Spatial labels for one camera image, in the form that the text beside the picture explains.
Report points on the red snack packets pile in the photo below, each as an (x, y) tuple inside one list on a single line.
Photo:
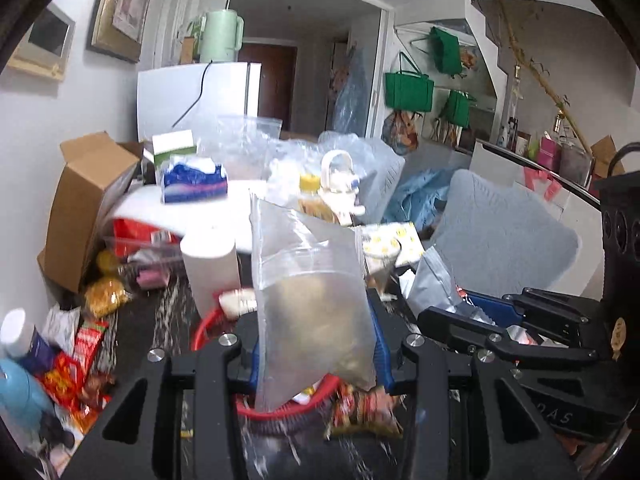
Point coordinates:
[(73, 386)]

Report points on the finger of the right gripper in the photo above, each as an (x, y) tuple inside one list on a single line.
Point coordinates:
[(489, 310), (459, 333)]

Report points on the wall thermostat panel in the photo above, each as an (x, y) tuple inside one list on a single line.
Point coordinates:
[(45, 48)]

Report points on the blue round toy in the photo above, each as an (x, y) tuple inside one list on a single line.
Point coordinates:
[(30, 406)]

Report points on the green brown snack bag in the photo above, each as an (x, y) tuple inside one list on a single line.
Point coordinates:
[(355, 411)]

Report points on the white refrigerator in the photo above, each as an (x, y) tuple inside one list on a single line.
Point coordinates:
[(169, 98)]

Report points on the white blue lidded jar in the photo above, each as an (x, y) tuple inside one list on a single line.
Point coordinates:
[(24, 344)]

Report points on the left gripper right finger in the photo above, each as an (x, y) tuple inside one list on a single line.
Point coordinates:
[(467, 417)]

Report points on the clear plastic container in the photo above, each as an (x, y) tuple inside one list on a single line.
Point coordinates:
[(147, 255)]

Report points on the green kettle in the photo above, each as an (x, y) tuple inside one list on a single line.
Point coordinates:
[(222, 36)]

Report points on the yellow gold candy bag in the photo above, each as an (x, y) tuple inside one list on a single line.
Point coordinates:
[(105, 296)]

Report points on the framed picture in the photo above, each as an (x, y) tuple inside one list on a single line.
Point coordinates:
[(117, 28)]

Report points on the cardboard box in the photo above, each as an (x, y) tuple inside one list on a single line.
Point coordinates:
[(97, 171)]

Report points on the green tote bag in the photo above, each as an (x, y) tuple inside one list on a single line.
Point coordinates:
[(408, 89)]

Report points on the clear zip bag with powder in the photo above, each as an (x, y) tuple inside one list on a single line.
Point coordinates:
[(313, 314)]

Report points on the blue tissue pack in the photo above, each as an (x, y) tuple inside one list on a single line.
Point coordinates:
[(191, 178)]

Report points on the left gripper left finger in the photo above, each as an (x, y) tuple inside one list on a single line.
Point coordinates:
[(174, 419)]

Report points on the silver snack packet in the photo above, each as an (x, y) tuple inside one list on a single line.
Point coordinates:
[(431, 285)]

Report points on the white paper roll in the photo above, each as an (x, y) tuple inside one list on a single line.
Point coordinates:
[(211, 267)]

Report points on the iced tea bottle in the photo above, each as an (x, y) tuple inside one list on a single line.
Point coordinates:
[(309, 200)]

